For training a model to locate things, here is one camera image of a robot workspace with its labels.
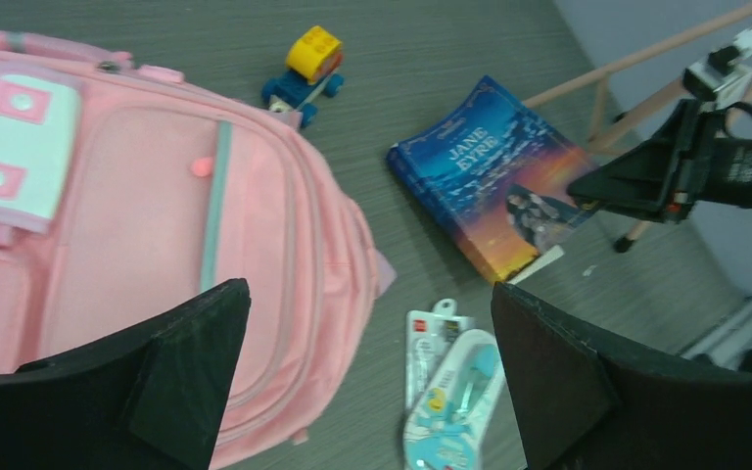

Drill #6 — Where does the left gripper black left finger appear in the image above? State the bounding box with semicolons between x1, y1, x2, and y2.
0;279;251;469

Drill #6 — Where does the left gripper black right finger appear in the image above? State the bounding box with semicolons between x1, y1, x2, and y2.
491;283;752;469

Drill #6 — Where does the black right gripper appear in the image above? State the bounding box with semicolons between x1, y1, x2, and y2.
567;38;752;223

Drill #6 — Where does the blue orange Jane Eyre book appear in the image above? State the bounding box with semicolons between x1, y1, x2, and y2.
386;75;598;283

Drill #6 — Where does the pink student backpack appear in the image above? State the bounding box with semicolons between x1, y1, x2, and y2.
0;31;395;469

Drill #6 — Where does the blue correction tape pack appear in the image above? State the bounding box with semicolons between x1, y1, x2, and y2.
402;329;505;470

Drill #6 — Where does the white red stationery pack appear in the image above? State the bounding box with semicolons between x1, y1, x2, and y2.
404;299;476;413

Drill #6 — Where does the pink music stand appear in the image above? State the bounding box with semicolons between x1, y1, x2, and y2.
522;0;752;255

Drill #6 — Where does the yellow blue toy truck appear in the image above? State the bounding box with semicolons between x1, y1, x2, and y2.
261;25;345;129

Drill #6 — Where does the aluminium frame rail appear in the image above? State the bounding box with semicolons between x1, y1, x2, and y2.
680;297;752;370

